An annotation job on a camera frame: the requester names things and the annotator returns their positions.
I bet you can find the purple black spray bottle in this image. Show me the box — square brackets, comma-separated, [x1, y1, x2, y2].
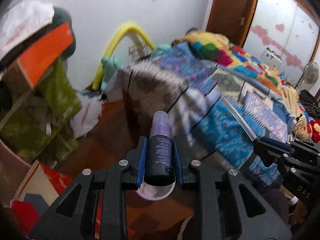
[137, 111, 176, 201]

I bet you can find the clear plastic stick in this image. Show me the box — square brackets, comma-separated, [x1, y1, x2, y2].
[220, 95, 257, 141]

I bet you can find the patterned patchwork bed sheet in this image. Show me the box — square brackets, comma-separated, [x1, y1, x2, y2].
[101, 43, 294, 189]

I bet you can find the white HotMaxx plastic bag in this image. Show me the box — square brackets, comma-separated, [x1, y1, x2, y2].
[69, 92, 105, 139]

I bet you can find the white standing fan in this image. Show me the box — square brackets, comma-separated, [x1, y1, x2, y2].
[296, 62, 319, 93]

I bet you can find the white electrical box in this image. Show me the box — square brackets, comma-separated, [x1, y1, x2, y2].
[260, 47, 282, 69]

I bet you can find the green leaf pattern bag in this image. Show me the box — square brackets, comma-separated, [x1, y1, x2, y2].
[1, 59, 82, 164]

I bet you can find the colourful fleece blanket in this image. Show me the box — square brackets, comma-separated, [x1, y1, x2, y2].
[180, 30, 309, 122]

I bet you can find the yellow foam pool noodle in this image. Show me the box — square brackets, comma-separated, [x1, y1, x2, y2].
[92, 22, 156, 91]

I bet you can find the orange shoe box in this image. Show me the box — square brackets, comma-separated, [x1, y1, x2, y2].
[2, 22, 74, 94]

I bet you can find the brown wooden door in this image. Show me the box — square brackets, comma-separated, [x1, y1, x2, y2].
[206, 0, 257, 47]

